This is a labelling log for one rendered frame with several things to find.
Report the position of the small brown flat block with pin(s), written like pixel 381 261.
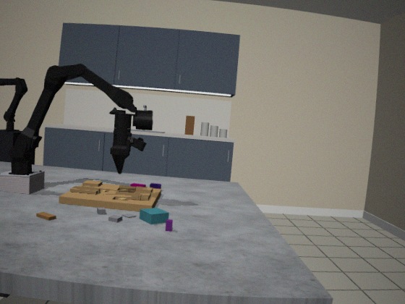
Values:
pixel 46 216

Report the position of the tan wooden puzzle board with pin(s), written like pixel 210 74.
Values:
pixel 88 194

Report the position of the teal rectangular block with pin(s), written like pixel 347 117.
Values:
pixel 154 215

